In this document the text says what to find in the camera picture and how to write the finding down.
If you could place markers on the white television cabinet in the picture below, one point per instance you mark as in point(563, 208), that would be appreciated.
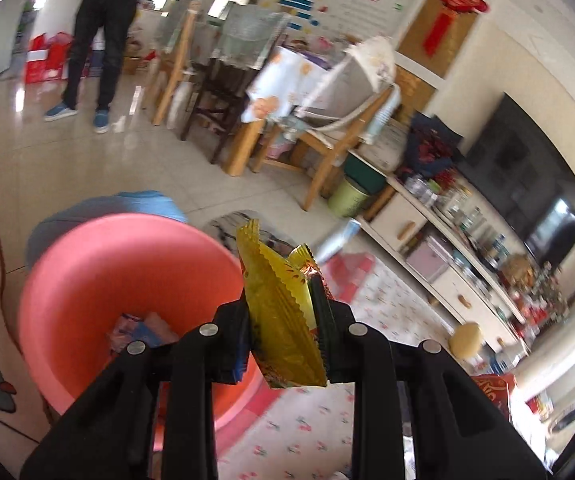
point(442, 270)

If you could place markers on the golden brown ornament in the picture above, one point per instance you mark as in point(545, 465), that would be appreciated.
point(517, 270)

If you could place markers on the light green waste bin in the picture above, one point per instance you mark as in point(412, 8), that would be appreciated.
point(348, 199)

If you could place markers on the white printed bag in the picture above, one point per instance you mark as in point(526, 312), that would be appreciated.
point(387, 145)

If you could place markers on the light wooden chair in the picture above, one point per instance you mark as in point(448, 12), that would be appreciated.
point(175, 60)

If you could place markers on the dark chair with green cover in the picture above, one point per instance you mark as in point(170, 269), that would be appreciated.
point(232, 70)

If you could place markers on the blue white child seat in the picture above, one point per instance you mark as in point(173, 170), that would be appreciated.
point(340, 240)

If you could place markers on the dried flower bunch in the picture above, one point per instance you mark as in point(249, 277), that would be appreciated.
point(550, 290)

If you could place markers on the red knot wall hanging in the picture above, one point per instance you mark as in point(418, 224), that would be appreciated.
point(455, 5)

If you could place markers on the yellow snack wrapper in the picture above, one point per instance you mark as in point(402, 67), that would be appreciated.
point(277, 320)

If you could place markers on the wooden chair with white cover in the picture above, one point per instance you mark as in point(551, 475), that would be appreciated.
point(352, 110)

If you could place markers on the pink plastic bin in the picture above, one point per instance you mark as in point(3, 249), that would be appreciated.
point(117, 270)

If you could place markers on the marbled stool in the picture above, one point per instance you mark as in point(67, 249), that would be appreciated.
point(247, 232)

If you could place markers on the red packet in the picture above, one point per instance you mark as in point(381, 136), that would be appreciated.
point(495, 392)

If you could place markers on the dark green bin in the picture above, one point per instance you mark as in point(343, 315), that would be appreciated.
point(365, 170)

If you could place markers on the dining table with fruit cloth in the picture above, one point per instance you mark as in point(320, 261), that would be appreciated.
point(282, 85)

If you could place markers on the pink storage box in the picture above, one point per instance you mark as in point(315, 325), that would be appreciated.
point(427, 260)

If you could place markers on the blue round stool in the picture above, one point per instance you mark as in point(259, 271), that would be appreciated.
point(102, 210)

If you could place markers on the dark blue flower bouquet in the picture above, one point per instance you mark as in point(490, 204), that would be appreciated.
point(432, 142)

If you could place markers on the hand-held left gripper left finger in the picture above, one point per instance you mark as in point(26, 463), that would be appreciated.
point(232, 340)

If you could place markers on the blue packet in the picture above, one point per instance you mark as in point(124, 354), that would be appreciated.
point(140, 332)

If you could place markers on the yellow pear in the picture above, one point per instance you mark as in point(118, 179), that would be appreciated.
point(466, 340)

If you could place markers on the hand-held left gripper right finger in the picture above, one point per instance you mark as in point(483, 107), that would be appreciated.
point(330, 340)

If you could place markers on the black flat television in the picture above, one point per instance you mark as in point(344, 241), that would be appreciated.
point(522, 185)

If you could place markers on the red cardboard boxes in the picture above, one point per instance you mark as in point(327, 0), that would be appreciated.
point(50, 60)

